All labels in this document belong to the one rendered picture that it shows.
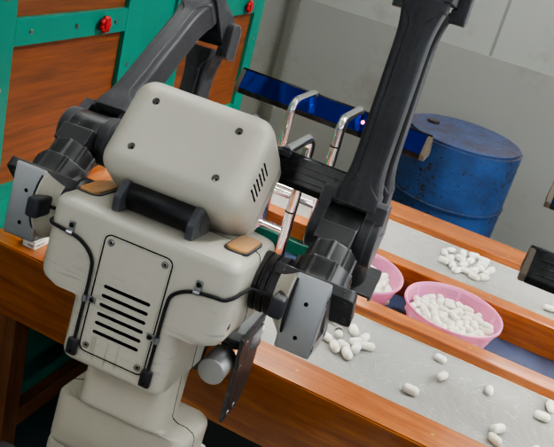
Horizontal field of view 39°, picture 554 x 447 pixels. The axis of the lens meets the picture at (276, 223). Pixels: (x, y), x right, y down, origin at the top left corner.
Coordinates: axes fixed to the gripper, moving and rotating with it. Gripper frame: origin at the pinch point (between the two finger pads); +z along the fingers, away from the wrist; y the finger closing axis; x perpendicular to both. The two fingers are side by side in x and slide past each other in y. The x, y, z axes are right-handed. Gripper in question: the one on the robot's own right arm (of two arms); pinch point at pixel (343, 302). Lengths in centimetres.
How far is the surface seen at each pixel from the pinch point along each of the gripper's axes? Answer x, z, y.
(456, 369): -22, 40, -26
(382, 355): -16.1, 37.0, -8.6
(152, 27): -71, 12, 82
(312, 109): -85, 35, 38
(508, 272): -83, 71, -33
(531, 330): -55, 57, -42
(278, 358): 2.4, 24.7, 10.5
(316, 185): -33.1, 8.7, 18.1
